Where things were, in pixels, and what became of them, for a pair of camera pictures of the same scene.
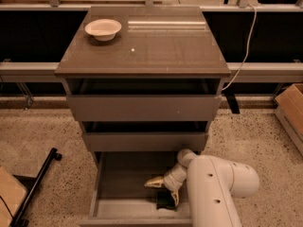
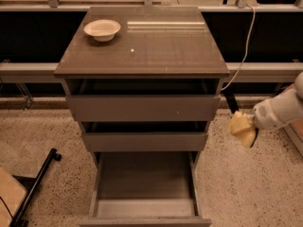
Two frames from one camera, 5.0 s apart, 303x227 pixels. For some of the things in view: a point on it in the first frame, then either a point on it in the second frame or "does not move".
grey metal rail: [251, 73] does not move
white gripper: [170, 181] → [263, 116]
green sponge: [165, 200] → [257, 130]
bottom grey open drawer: [121, 197] does not move
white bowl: [103, 29] does not move
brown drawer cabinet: [139, 98] does not move
